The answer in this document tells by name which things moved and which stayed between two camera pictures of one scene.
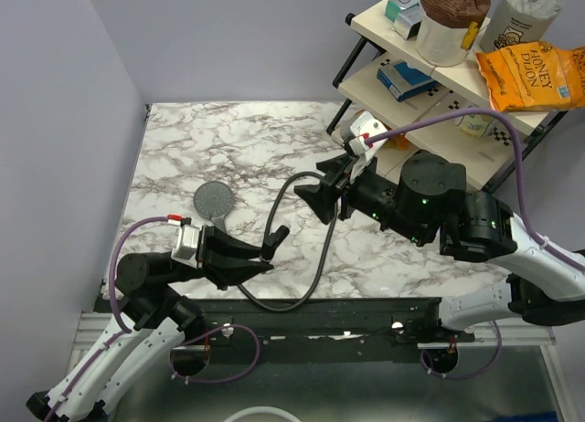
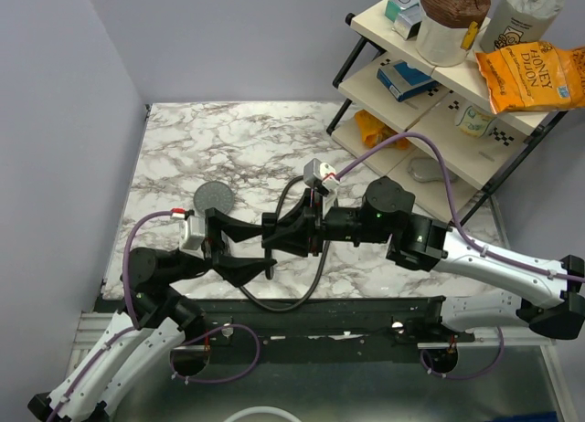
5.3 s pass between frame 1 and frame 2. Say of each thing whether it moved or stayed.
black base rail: stayed
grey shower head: stayed
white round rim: stayed
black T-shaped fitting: moved
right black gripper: moved
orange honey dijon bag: stayed
